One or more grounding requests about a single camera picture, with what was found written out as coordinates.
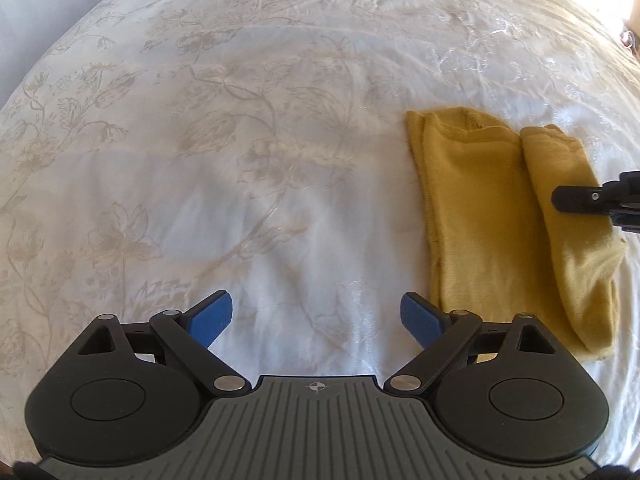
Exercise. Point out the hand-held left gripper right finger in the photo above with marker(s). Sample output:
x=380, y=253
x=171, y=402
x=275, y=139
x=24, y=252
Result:
x=420, y=317

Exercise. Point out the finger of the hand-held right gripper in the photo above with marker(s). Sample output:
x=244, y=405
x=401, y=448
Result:
x=575, y=198

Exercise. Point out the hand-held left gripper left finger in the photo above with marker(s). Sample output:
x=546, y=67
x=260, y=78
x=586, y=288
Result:
x=212, y=315

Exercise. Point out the mustard yellow knit sweater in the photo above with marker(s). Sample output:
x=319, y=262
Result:
x=480, y=210

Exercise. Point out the white floral bedspread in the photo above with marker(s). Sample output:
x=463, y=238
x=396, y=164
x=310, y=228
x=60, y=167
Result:
x=250, y=160

